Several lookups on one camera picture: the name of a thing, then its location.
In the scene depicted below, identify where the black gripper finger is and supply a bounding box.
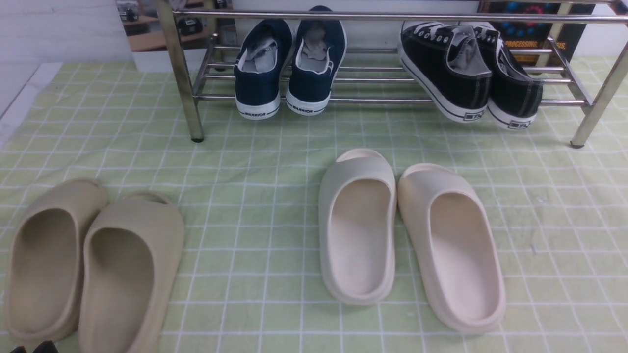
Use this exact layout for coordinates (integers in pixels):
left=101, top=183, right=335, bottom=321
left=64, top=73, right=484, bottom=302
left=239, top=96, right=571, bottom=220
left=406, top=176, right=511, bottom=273
left=32, top=340, right=58, bottom=353

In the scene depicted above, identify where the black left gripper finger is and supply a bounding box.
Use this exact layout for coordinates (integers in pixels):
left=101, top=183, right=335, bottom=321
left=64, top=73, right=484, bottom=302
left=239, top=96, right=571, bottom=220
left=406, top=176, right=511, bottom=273
left=10, top=346, right=27, bottom=353

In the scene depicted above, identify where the black canvas sneaker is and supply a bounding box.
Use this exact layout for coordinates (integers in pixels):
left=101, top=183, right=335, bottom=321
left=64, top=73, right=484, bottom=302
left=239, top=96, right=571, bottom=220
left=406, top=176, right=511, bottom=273
left=397, top=22, right=493, bottom=124
left=468, top=22, right=543, bottom=130

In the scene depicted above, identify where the metal shoe rack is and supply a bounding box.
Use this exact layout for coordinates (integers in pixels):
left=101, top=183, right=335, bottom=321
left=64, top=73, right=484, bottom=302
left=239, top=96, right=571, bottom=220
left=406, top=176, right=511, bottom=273
left=156, top=0, right=628, bottom=148

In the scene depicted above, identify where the tan left foam slide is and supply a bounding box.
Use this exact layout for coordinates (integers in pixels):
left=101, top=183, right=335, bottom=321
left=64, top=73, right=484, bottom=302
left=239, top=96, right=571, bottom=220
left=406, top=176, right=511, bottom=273
left=3, top=178, right=109, bottom=344

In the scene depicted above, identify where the tan foam slide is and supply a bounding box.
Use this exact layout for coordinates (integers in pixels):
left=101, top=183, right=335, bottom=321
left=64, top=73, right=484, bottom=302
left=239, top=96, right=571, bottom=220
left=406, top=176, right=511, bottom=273
left=78, top=191, right=185, bottom=353
left=3, top=178, right=109, bottom=344

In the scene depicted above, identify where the tan right foam slide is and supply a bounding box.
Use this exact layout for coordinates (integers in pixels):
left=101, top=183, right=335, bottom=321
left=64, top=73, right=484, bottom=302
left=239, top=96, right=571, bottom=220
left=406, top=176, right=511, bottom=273
left=78, top=191, right=185, bottom=353

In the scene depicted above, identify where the green checkered floor cloth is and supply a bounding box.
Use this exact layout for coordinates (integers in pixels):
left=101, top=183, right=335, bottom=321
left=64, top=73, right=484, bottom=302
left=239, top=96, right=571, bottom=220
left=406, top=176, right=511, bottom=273
left=0, top=63, right=628, bottom=353

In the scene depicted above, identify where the photo poster board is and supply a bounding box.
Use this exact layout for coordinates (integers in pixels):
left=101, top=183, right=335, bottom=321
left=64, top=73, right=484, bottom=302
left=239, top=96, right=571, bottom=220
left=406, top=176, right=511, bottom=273
left=116, top=0, right=238, bottom=73

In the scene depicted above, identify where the cream left foam slide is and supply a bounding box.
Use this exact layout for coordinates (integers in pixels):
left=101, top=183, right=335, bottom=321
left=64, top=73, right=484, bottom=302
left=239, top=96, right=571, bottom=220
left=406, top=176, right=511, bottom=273
left=318, top=148, right=397, bottom=305

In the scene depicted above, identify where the cream foam slide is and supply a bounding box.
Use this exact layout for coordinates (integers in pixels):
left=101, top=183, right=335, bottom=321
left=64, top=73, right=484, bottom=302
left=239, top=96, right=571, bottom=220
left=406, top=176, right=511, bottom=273
left=397, top=163, right=506, bottom=334
left=318, top=148, right=397, bottom=305

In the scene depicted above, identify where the navy left canvas sneaker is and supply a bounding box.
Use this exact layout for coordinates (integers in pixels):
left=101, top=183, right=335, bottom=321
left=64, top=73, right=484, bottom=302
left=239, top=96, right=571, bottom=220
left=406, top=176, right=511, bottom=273
left=234, top=19, right=292, bottom=121

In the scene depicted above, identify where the navy canvas sneaker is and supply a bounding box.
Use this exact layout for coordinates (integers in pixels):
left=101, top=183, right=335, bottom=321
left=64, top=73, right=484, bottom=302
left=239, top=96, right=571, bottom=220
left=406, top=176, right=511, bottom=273
left=286, top=19, right=347, bottom=116
left=234, top=19, right=292, bottom=121

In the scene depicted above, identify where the navy right canvas sneaker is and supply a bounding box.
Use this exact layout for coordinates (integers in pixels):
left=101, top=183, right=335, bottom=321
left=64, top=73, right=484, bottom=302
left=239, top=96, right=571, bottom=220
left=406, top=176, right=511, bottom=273
left=286, top=19, right=347, bottom=116

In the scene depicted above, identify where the cream right foam slide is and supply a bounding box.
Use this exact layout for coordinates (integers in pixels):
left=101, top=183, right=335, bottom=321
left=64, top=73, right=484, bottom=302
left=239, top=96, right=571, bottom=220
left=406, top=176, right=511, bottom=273
left=397, top=163, right=506, bottom=334

